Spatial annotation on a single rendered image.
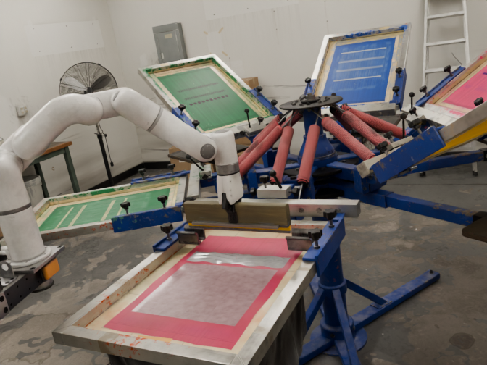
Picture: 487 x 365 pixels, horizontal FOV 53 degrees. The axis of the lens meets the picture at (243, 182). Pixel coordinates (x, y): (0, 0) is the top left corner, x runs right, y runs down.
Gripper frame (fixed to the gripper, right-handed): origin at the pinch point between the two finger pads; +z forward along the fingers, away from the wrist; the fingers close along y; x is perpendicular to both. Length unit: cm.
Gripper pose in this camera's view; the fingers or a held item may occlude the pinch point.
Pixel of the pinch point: (235, 215)
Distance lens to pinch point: 163.0
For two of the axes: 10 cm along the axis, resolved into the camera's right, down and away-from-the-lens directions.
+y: -4.3, 3.2, -8.4
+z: 1.5, 9.5, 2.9
